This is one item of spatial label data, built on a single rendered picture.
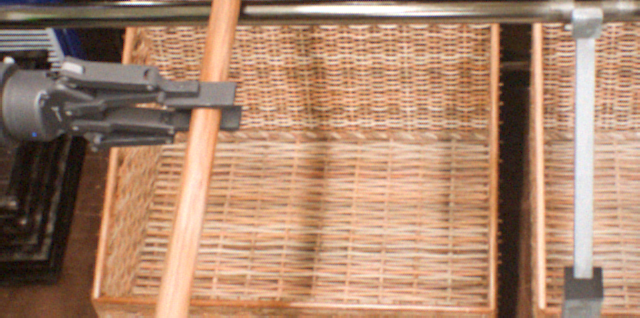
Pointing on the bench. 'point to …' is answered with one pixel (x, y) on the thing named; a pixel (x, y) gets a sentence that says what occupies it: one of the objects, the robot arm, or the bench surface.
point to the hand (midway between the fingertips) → (205, 106)
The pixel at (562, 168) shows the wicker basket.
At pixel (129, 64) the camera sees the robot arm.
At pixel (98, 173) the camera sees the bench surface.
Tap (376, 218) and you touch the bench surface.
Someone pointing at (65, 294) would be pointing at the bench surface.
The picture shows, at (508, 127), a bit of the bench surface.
